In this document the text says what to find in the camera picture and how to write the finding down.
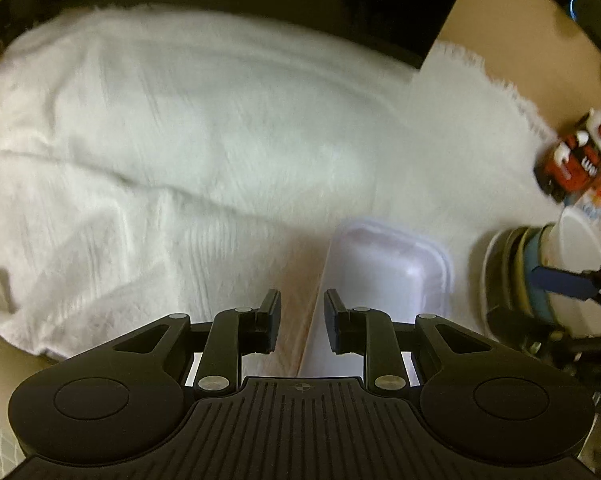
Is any red and white robot toy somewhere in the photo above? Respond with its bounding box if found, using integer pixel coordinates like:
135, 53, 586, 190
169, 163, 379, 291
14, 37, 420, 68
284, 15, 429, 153
533, 105, 601, 206

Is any printed drink can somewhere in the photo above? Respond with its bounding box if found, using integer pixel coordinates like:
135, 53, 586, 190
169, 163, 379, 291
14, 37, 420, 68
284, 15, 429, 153
575, 160, 601, 233

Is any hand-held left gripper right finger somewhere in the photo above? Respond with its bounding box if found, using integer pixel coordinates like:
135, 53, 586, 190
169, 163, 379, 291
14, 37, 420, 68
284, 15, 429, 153
323, 288, 497, 395

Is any beige bowl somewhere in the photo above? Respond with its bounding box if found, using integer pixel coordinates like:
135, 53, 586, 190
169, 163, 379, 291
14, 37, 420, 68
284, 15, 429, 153
537, 224, 564, 271

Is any dark green bowl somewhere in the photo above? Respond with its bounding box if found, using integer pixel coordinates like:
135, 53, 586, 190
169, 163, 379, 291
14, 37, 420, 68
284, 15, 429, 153
501, 227, 534, 313

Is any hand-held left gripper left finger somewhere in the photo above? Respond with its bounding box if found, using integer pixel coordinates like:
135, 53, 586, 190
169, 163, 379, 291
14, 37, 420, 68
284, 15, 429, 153
104, 288, 282, 395

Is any blue bowl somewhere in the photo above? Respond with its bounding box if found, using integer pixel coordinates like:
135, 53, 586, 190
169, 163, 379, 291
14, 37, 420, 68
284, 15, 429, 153
522, 227, 554, 323

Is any white fringed cloth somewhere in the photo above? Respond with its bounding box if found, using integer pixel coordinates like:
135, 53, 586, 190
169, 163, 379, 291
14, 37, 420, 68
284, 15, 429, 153
0, 2, 561, 376

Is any white round deep plate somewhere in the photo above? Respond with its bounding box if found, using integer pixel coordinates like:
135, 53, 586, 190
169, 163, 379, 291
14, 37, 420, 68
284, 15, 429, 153
555, 207, 601, 338

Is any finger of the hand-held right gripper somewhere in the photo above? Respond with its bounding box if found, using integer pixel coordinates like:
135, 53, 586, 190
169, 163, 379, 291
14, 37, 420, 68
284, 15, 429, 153
488, 306, 565, 357
529, 263, 601, 307

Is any clear plastic container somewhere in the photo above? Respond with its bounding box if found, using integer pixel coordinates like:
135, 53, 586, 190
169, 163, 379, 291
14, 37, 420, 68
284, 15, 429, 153
298, 217, 456, 378

